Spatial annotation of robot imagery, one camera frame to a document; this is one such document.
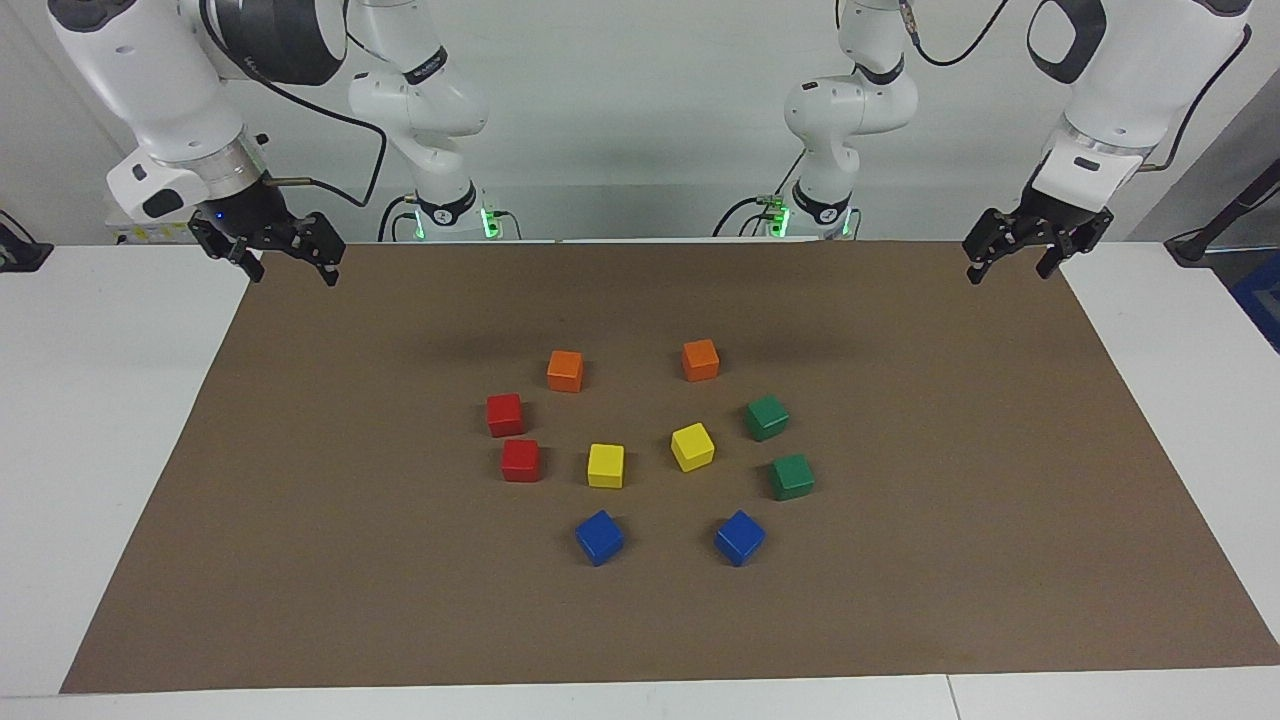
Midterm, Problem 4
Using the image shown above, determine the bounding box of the blue wooden cube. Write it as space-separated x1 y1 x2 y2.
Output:
574 509 626 567
713 509 767 567

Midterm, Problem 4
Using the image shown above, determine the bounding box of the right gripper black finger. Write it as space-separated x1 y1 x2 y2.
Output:
190 222 266 283
295 212 347 288

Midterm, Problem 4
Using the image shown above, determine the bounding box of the white power box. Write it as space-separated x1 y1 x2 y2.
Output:
105 200 201 247

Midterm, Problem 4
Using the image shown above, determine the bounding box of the black stand foot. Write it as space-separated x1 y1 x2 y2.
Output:
0 210 53 273

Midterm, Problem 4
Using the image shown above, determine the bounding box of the blue crate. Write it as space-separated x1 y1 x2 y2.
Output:
1230 250 1280 353

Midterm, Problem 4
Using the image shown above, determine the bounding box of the black tripod stand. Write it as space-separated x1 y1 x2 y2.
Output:
1165 158 1280 267

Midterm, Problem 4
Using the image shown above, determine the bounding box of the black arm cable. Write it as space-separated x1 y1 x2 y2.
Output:
900 0 1253 173
200 0 389 209

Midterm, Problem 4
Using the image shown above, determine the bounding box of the brown table mat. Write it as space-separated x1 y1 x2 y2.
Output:
60 240 1280 694

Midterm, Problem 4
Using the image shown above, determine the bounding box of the green wooden cube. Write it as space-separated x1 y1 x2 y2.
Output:
769 454 815 502
744 394 791 442

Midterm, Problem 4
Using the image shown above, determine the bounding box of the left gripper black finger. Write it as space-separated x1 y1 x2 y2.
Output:
963 210 1031 286
1035 208 1114 281

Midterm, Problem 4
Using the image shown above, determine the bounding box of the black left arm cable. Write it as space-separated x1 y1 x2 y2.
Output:
900 0 1253 173

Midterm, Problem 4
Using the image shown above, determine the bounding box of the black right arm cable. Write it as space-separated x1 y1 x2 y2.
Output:
200 0 389 209

